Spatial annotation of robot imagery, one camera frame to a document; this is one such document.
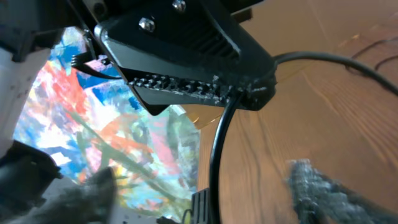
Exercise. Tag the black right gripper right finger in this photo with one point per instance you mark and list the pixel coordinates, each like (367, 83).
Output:
(318, 198)

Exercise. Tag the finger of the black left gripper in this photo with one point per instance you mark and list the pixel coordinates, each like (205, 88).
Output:
(196, 40)
(156, 92)

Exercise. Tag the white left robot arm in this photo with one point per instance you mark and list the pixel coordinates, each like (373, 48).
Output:
(30, 29)

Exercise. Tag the colourful painted floor cloth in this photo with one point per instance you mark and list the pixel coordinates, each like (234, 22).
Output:
(87, 123)

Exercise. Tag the cardboard panel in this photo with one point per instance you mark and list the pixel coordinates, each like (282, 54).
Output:
(202, 115)

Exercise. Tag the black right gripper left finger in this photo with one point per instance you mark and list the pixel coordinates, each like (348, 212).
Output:
(90, 202)

